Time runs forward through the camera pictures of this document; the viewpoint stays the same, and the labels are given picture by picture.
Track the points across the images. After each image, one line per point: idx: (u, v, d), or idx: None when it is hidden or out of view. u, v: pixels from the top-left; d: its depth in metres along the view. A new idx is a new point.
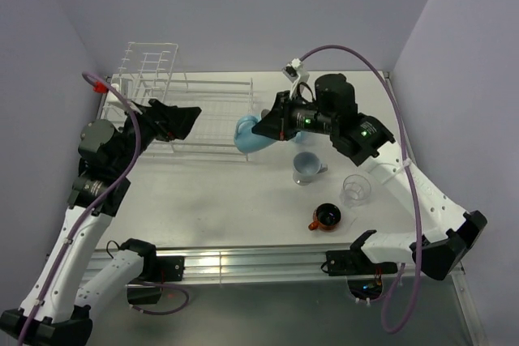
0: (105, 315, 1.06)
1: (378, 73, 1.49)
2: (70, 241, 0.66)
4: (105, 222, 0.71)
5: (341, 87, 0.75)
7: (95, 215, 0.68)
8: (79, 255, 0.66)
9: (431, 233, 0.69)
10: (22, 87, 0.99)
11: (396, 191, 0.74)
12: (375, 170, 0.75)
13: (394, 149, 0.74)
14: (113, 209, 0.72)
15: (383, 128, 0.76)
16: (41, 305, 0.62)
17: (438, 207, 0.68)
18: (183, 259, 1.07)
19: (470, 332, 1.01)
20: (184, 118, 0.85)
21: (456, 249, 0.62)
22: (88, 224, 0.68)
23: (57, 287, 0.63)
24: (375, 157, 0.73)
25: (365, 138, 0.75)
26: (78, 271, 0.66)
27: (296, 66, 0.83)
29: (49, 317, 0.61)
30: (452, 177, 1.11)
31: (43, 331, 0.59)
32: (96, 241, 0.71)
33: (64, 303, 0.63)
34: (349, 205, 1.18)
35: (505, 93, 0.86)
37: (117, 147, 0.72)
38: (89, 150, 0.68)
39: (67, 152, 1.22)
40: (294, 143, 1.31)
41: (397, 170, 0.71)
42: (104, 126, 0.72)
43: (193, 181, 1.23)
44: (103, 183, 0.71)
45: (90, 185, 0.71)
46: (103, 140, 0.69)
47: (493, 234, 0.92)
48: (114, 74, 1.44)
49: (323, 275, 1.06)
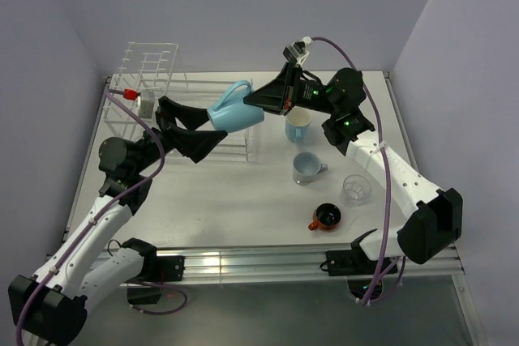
0: (104, 315, 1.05)
1: (377, 73, 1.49)
2: (94, 223, 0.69)
4: (126, 215, 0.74)
5: (356, 89, 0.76)
7: (121, 205, 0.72)
8: (99, 237, 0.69)
9: (405, 210, 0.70)
10: (22, 87, 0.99)
11: (375, 173, 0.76)
12: (356, 156, 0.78)
13: (373, 136, 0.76)
14: (135, 207, 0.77)
15: (366, 119, 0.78)
16: (55, 274, 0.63)
17: (410, 182, 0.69)
18: (183, 259, 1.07)
19: (470, 333, 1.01)
20: (203, 143, 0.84)
21: (422, 216, 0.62)
22: (113, 209, 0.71)
23: (73, 260, 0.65)
24: (353, 142, 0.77)
25: (346, 128, 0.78)
26: (93, 253, 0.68)
27: (307, 43, 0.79)
29: (60, 286, 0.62)
30: (451, 177, 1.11)
31: (49, 300, 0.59)
32: (115, 232, 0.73)
33: (75, 278, 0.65)
34: (349, 205, 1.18)
35: (505, 93, 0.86)
37: (134, 159, 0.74)
38: (108, 169, 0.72)
39: (67, 152, 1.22)
40: (295, 142, 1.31)
41: (374, 151, 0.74)
42: (117, 143, 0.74)
43: (192, 181, 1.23)
44: (130, 183, 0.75)
45: (120, 182, 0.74)
46: (118, 160, 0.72)
47: (492, 233, 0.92)
48: (114, 75, 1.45)
49: (323, 275, 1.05)
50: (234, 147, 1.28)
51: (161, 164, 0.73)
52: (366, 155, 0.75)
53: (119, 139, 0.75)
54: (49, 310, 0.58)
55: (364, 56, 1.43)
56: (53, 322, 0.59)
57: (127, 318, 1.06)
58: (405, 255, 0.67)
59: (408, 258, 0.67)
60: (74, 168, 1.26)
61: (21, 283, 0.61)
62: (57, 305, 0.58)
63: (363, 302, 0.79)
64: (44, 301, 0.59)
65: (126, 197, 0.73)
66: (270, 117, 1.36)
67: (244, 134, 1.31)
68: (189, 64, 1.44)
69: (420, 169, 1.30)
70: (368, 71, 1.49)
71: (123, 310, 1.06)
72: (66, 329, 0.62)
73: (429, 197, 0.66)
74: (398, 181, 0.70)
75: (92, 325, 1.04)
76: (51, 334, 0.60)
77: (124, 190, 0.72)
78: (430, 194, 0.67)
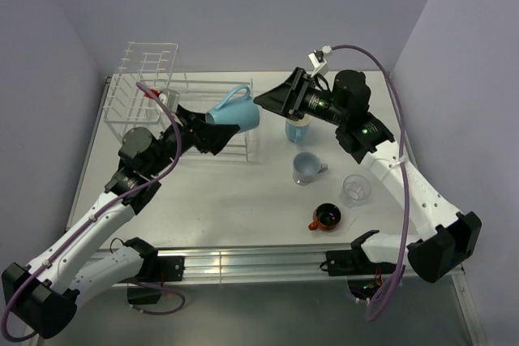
0: (103, 315, 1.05)
1: (377, 73, 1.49)
2: (95, 219, 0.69)
4: (129, 215, 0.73)
5: (359, 87, 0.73)
7: (124, 204, 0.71)
8: (96, 235, 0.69)
9: (420, 230, 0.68)
10: (22, 88, 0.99)
11: (392, 189, 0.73)
12: (373, 167, 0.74)
13: (393, 147, 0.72)
14: (140, 206, 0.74)
15: (386, 128, 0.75)
16: (47, 268, 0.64)
17: (430, 202, 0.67)
18: (184, 259, 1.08)
19: (470, 332, 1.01)
20: (222, 134, 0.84)
21: (443, 244, 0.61)
22: (115, 208, 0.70)
23: (66, 255, 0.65)
24: (372, 153, 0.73)
25: (364, 135, 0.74)
26: (87, 249, 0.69)
27: (326, 53, 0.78)
29: (49, 281, 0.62)
30: (450, 178, 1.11)
31: (38, 293, 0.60)
32: (114, 229, 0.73)
33: (67, 273, 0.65)
34: (349, 205, 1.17)
35: (505, 94, 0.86)
37: (153, 153, 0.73)
38: (126, 155, 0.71)
39: (67, 151, 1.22)
40: (295, 142, 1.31)
41: (392, 166, 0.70)
42: (143, 134, 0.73)
43: (192, 181, 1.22)
44: (138, 181, 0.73)
45: (127, 178, 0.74)
46: (139, 149, 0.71)
47: (492, 235, 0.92)
48: (114, 74, 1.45)
49: (323, 275, 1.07)
50: (234, 147, 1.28)
51: (173, 166, 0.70)
52: (384, 168, 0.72)
53: (145, 129, 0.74)
54: (36, 303, 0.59)
55: (363, 56, 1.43)
56: (41, 315, 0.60)
57: (127, 318, 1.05)
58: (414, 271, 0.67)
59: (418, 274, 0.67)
60: (74, 168, 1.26)
61: (15, 271, 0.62)
62: (45, 301, 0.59)
63: (372, 319, 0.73)
64: (32, 293, 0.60)
65: (130, 197, 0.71)
66: (269, 117, 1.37)
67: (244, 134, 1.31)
68: (188, 64, 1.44)
69: (419, 168, 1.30)
70: (368, 71, 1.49)
71: (122, 311, 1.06)
72: (53, 322, 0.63)
73: (448, 222, 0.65)
74: (418, 201, 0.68)
75: (92, 324, 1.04)
76: (39, 326, 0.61)
77: (130, 189, 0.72)
78: (449, 218, 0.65)
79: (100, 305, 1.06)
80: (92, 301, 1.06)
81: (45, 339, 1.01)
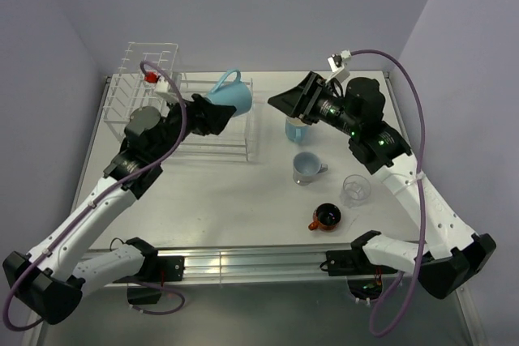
0: (103, 316, 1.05)
1: (377, 73, 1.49)
2: (93, 206, 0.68)
4: (130, 200, 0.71)
5: (373, 95, 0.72)
7: (123, 190, 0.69)
8: (96, 222, 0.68)
9: (434, 249, 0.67)
10: (22, 87, 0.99)
11: (405, 204, 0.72)
12: (387, 181, 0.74)
13: (409, 161, 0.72)
14: (140, 191, 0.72)
15: (402, 140, 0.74)
16: (48, 256, 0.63)
17: (446, 224, 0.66)
18: (184, 259, 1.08)
19: (470, 333, 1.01)
20: (224, 113, 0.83)
21: (457, 267, 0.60)
22: (115, 194, 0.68)
23: (66, 244, 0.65)
24: (389, 167, 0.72)
25: (380, 147, 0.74)
26: (89, 237, 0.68)
27: (345, 57, 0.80)
29: (51, 270, 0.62)
30: (450, 179, 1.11)
31: (40, 282, 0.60)
32: (117, 214, 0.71)
33: (69, 261, 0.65)
34: (349, 205, 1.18)
35: (505, 93, 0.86)
37: (159, 134, 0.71)
38: (132, 133, 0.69)
39: (67, 151, 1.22)
40: (295, 142, 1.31)
41: (409, 182, 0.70)
42: (152, 113, 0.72)
43: (192, 181, 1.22)
44: (138, 165, 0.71)
45: (127, 163, 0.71)
46: (147, 126, 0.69)
47: (492, 234, 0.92)
48: (114, 74, 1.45)
49: (323, 275, 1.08)
50: (234, 147, 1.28)
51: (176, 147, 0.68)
52: (401, 183, 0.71)
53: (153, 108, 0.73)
54: (39, 292, 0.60)
55: (363, 56, 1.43)
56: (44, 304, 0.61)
57: (127, 318, 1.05)
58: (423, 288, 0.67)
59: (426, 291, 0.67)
60: (74, 168, 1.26)
61: (15, 260, 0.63)
62: (45, 290, 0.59)
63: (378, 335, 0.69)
64: (34, 282, 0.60)
65: (130, 181, 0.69)
66: (269, 117, 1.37)
67: (244, 134, 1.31)
68: (188, 64, 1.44)
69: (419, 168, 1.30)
70: (368, 71, 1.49)
71: (122, 311, 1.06)
72: (57, 310, 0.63)
73: (464, 244, 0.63)
74: (433, 221, 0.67)
75: (92, 325, 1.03)
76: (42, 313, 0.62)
77: (130, 172, 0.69)
78: (465, 240, 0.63)
79: (99, 305, 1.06)
80: (92, 301, 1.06)
81: (45, 339, 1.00)
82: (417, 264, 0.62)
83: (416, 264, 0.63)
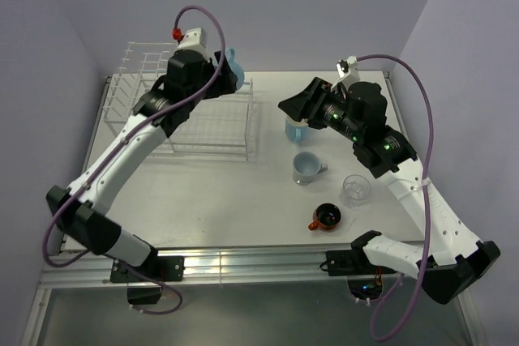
0: (103, 316, 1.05)
1: (377, 73, 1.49)
2: (126, 143, 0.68)
4: (160, 138, 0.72)
5: (374, 97, 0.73)
7: (154, 127, 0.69)
8: (130, 157, 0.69)
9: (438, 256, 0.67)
10: (23, 87, 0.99)
11: (410, 211, 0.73)
12: (392, 185, 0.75)
13: (415, 166, 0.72)
14: (169, 130, 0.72)
15: (408, 144, 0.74)
16: (87, 189, 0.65)
17: (451, 231, 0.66)
18: (184, 259, 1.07)
19: (470, 333, 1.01)
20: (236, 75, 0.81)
21: (462, 275, 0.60)
22: (146, 130, 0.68)
23: (104, 177, 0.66)
24: (395, 172, 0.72)
25: (385, 151, 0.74)
26: (123, 171, 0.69)
27: (350, 63, 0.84)
29: (92, 202, 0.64)
30: (448, 178, 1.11)
31: (81, 213, 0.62)
32: (149, 150, 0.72)
33: (107, 194, 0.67)
34: (349, 205, 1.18)
35: (505, 94, 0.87)
37: (195, 74, 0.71)
38: (171, 67, 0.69)
39: (67, 151, 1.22)
40: (295, 143, 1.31)
41: (414, 189, 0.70)
42: (191, 53, 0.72)
43: (193, 181, 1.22)
44: (166, 103, 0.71)
45: (156, 100, 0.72)
46: (187, 63, 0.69)
47: (493, 234, 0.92)
48: (114, 74, 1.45)
49: (323, 275, 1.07)
50: (234, 147, 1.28)
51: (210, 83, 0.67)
52: (406, 189, 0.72)
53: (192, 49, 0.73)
54: (82, 222, 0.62)
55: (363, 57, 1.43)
56: (86, 232, 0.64)
57: (127, 318, 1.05)
58: (426, 292, 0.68)
59: (428, 295, 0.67)
60: (74, 169, 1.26)
61: (57, 193, 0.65)
62: (87, 221, 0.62)
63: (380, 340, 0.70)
64: (76, 213, 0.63)
65: (160, 119, 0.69)
66: (269, 117, 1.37)
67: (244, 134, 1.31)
68: None
69: None
70: (368, 71, 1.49)
71: (122, 310, 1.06)
72: (98, 238, 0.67)
73: (469, 250, 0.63)
74: (438, 228, 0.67)
75: (93, 325, 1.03)
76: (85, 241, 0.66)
77: (159, 108, 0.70)
78: (469, 247, 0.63)
79: (99, 305, 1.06)
80: (92, 301, 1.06)
81: (45, 339, 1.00)
82: (421, 271, 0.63)
83: (420, 270, 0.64)
